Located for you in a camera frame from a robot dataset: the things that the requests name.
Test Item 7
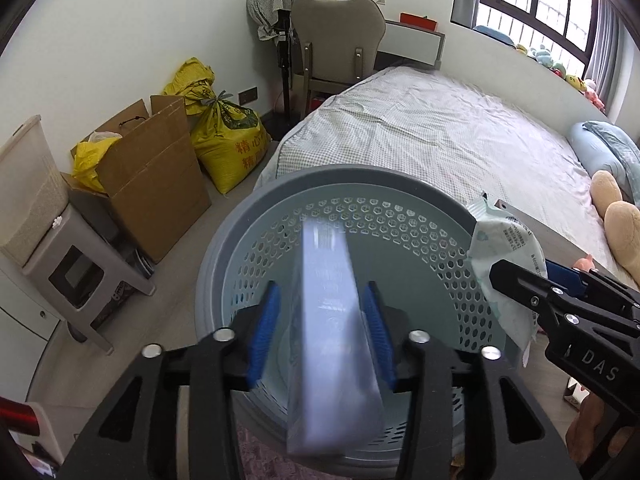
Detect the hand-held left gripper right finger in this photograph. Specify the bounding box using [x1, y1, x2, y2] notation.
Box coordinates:
[361, 280, 583, 480]

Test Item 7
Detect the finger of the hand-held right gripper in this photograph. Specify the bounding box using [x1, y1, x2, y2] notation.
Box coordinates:
[545, 259, 640, 312]
[489, 259, 590, 334]

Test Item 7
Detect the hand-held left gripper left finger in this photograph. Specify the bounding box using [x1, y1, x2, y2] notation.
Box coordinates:
[57, 280, 282, 480]

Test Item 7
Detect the white green wet wipe packet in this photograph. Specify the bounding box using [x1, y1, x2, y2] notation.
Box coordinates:
[467, 197, 549, 368]

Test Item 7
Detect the grey perforated plastic basket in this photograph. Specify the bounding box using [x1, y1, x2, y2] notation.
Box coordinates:
[194, 165, 523, 479]

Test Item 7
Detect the person's right hand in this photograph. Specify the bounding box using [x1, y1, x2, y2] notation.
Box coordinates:
[566, 391, 619, 466]

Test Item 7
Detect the beige teddy bear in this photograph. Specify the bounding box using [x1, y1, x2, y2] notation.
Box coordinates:
[590, 170, 640, 267]

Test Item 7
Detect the pink rug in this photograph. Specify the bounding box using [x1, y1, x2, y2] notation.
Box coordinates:
[232, 417, 313, 480]

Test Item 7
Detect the light blue pillow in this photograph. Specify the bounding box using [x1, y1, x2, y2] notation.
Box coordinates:
[567, 120, 640, 207]

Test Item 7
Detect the bed with checkered sheet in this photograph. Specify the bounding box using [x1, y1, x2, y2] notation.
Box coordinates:
[255, 62, 640, 283]

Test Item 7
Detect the brown cardboard box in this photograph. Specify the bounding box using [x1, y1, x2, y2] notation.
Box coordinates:
[61, 95, 214, 266]

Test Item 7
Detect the large yellow tied sack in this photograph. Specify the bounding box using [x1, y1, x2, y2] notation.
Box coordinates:
[192, 91, 274, 197]

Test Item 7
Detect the grey plastic stool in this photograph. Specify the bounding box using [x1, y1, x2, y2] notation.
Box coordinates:
[22, 205, 157, 355]

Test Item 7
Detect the row of plush toys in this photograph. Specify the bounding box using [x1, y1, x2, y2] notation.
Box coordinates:
[515, 42, 607, 112]

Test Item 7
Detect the white cabinet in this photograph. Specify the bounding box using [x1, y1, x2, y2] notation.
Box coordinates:
[0, 259, 67, 378]

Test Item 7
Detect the yellow plastic bag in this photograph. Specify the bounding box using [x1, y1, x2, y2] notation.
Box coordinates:
[72, 135, 124, 194]

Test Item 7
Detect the red cylindrical device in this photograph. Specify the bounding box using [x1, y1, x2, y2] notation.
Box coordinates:
[0, 394, 42, 437]

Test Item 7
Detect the white grey desk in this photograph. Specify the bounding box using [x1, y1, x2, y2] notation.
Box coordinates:
[376, 19, 446, 72]

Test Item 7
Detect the crumpled yellow sack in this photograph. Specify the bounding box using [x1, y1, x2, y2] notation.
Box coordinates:
[162, 56, 217, 117]

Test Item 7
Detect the black standing fan pole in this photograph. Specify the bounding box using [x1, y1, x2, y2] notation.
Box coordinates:
[260, 10, 302, 136]

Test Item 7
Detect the dark framed window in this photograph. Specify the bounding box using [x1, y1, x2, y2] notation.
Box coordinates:
[450, 0, 610, 67]

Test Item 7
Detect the beige plastic storage container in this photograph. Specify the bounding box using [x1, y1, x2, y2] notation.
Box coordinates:
[0, 114, 71, 267]

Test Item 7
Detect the red box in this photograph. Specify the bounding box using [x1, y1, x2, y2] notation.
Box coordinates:
[400, 11, 440, 32]

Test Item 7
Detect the grey upholstered chair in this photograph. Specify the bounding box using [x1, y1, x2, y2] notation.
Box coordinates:
[291, 0, 387, 112]

